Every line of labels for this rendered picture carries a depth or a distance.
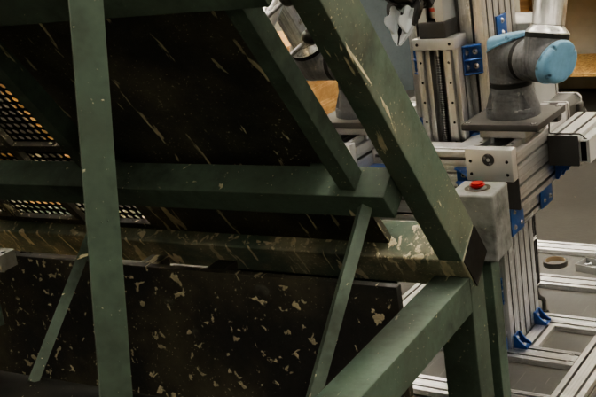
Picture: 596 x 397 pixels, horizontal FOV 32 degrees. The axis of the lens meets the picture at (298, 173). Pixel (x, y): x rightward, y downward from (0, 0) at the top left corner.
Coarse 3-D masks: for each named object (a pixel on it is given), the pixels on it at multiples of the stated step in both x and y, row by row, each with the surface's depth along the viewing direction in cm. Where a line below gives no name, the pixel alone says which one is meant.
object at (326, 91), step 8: (280, 32) 695; (288, 48) 633; (312, 88) 659; (320, 88) 665; (328, 88) 673; (336, 88) 682; (320, 96) 666; (328, 96) 676; (336, 96) 683; (328, 104) 674; (328, 112) 674
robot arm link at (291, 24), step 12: (288, 12) 303; (288, 24) 306; (300, 24) 307; (288, 36) 310; (300, 36) 309; (312, 48) 312; (300, 60) 314; (312, 60) 313; (312, 72) 316; (324, 72) 314
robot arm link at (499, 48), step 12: (492, 36) 285; (504, 36) 279; (516, 36) 278; (492, 48) 281; (504, 48) 279; (492, 60) 283; (504, 60) 279; (492, 72) 284; (504, 72) 281; (504, 84) 282
